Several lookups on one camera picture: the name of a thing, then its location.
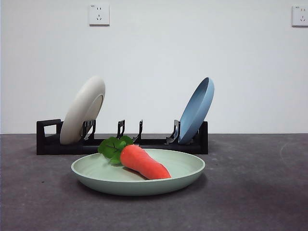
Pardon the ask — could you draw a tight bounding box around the orange toy carrot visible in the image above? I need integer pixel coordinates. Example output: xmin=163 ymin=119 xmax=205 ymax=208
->
xmin=97 ymin=135 xmax=172 ymax=180

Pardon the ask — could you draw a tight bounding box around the green plate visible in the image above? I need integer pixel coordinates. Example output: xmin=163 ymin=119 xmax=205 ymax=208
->
xmin=70 ymin=148 xmax=206 ymax=197

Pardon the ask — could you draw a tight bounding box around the blue plate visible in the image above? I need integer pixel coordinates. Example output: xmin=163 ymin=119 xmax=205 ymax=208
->
xmin=178 ymin=77 xmax=215 ymax=144

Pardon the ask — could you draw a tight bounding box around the cream plate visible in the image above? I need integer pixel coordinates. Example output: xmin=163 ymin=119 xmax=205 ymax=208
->
xmin=60 ymin=75 xmax=106 ymax=145

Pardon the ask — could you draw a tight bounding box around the black plate rack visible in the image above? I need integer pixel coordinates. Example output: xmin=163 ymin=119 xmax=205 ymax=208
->
xmin=36 ymin=118 xmax=209 ymax=155

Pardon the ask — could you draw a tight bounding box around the white wall socket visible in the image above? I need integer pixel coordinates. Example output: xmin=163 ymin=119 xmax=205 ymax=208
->
xmin=291 ymin=5 xmax=308 ymax=27
xmin=89 ymin=3 xmax=111 ymax=26

